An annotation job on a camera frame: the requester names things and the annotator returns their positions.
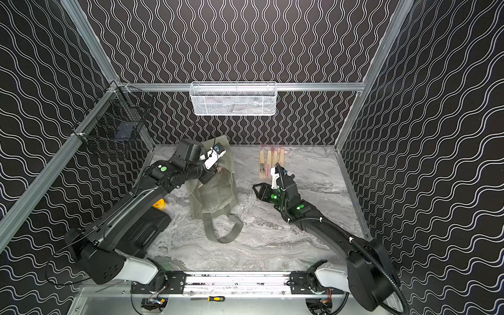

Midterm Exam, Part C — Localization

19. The olive green tote bag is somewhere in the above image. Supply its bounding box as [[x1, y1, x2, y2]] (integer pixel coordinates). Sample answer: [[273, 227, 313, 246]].
[[185, 135, 244, 244]]

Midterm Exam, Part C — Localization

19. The folding fan with pink paper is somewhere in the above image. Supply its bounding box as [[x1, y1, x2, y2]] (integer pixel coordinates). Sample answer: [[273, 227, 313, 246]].
[[265, 147, 272, 179]]

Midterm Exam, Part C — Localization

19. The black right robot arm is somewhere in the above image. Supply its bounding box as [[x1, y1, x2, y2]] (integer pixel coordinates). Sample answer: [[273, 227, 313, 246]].
[[252, 173, 410, 314]]

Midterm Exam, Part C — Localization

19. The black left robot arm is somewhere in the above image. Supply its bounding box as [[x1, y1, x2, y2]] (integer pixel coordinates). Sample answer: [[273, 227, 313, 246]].
[[65, 139, 226, 291]]

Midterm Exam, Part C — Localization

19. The yellow tape roll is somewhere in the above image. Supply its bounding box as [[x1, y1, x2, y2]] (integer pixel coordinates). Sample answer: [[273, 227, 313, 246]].
[[153, 199, 166, 211]]

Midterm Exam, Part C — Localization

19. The horizontal aluminium back bar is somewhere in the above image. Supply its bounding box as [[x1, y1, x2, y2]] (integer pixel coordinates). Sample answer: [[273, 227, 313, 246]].
[[122, 81, 365, 93]]

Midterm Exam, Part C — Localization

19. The left aluminium side bar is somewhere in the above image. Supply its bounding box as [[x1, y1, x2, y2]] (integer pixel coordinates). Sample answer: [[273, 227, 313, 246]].
[[1, 88, 117, 250]]

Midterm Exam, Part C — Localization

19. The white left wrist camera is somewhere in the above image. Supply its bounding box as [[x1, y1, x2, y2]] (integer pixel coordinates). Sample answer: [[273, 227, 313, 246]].
[[200, 143, 227, 170]]

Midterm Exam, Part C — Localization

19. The white wire mesh basket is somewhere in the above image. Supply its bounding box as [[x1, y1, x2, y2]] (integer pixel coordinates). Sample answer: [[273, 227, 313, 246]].
[[189, 88, 278, 116]]

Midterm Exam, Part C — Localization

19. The black wire mesh basket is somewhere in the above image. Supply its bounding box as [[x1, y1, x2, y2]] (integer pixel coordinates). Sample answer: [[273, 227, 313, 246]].
[[77, 86, 154, 158]]

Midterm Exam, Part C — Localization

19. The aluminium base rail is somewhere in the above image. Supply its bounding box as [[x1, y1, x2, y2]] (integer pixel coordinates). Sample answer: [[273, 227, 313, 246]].
[[129, 270, 395, 298]]

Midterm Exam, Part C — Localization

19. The yellow handled screwdriver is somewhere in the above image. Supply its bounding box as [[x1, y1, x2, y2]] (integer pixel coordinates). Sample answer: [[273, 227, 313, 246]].
[[190, 296, 226, 302]]

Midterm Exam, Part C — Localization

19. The aluminium corner frame post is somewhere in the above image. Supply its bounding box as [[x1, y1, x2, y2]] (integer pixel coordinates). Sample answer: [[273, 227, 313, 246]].
[[61, 0, 119, 83]]

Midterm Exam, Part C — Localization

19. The right aluminium frame post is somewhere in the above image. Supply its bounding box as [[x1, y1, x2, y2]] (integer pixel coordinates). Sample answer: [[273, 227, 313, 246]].
[[335, 0, 414, 152]]

